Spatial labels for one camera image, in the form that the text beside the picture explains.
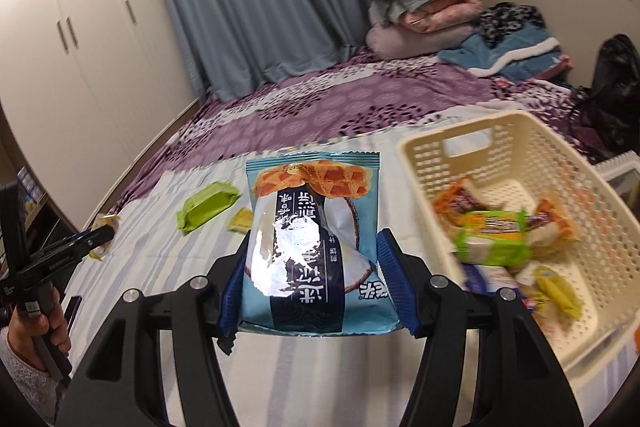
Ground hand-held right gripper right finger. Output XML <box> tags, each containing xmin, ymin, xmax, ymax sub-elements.
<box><xmin>376</xmin><ymin>228</ymin><xmax>585</xmax><ymax>427</ymax></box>

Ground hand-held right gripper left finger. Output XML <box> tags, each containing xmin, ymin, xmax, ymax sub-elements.
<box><xmin>54</xmin><ymin>232</ymin><xmax>253</xmax><ymax>427</ymax></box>

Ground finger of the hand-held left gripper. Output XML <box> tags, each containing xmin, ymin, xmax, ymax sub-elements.
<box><xmin>64</xmin><ymin>226</ymin><xmax>117</xmax><ymax>256</ymax></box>

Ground small yellow snack packet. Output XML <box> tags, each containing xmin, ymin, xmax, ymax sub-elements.
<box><xmin>89</xmin><ymin>214</ymin><xmax>121</xmax><ymax>262</ymax></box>

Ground dark blue snack packet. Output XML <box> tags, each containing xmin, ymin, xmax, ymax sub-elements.
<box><xmin>462</xmin><ymin>263</ymin><xmax>521</xmax><ymax>294</ymax></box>

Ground green and white snack packet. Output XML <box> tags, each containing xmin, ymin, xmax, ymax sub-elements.
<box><xmin>452</xmin><ymin>208</ymin><xmax>533</xmax><ymax>268</ymax></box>

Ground light blue snack packet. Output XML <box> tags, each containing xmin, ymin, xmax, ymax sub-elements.
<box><xmin>237</xmin><ymin>150</ymin><xmax>401</xmax><ymax>337</ymax></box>

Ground cream perforated plastic basket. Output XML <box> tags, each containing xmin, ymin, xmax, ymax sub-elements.
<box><xmin>397</xmin><ymin>109</ymin><xmax>640</xmax><ymax>376</ymax></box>

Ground person's left hand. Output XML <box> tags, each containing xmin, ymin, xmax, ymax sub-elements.
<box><xmin>9</xmin><ymin>286</ymin><xmax>73</xmax><ymax>374</ymax></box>

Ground dark wooden shelf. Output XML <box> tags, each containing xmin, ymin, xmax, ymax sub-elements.
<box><xmin>0</xmin><ymin>142</ymin><xmax>68</xmax><ymax>268</ymax></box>

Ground small boxes on shelf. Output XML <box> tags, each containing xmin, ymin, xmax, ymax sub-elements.
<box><xmin>19</xmin><ymin>167</ymin><xmax>47</xmax><ymax>214</ymax></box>

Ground yellow barcode snack packet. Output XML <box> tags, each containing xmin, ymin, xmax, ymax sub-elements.
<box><xmin>227</xmin><ymin>208</ymin><xmax>254</xmax><ymax>236</ymax></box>

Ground large green snack packet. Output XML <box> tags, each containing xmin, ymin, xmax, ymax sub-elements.
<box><xmin>177</xmin><ymin>182</ymin><xmax>241</xmax><ymax>235</ymax></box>

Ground orange snack packet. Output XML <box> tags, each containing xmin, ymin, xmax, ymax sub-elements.
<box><xmin>527</xmin><ymin>194</ymin><xmax>577</xmax><ymax>259</ymax></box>
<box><xmin>432</xmin><ymin>177</ymin><xmax>501</xmax><ymax>229</ymax></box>

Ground striped bed sheet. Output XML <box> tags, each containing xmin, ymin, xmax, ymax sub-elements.
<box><xmin>55</xmin><ymin>129</ymin><xmax>640</xmax><ymax>427</ymax></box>

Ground white wardrobe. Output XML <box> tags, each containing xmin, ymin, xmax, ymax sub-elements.
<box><xmin>0</xmin><ymin>0</ymin><xmax>201</xmax><ymax>229</ymax></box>

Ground purple floral bedsheet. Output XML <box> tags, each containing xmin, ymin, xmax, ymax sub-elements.
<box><xmin>107</xmin><ymin>44</ymin><xmax>602</xmax><ymax>219</ymax></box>

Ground white ridged object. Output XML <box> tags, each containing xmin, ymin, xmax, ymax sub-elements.
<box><xmin>597</xmin><ymin>152</ymin><xmax>640</xmax><ymax>208</ymax></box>

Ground blue white towel heap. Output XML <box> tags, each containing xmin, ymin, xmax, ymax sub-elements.
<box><xmin>439</xmin><ymin>24</ymin><xmax>577</xmax><ymax>86</ymax></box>

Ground pink folded quilt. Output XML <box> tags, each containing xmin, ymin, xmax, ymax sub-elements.
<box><xmin>400</xmin><ymin>0</ymin><xmax>484</xmax><ymax>31</ymax></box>

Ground pale green folded blanket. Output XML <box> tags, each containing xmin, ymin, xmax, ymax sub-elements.
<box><xmin>385</xmin><ymin>0</ymin><xmax>452</xmax><ymax>18</ymax></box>

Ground leopard print cloth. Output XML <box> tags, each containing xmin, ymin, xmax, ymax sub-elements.
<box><xmin>475</xmin><ymin>4</ymin><xmax>547</xmax><ymax>48</ymax></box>

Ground black bag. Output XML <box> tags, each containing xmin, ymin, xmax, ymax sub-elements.
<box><xmin>570</xmin><ymin>34</ymin><xmax>640</xmax><ymax>164</ymax></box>

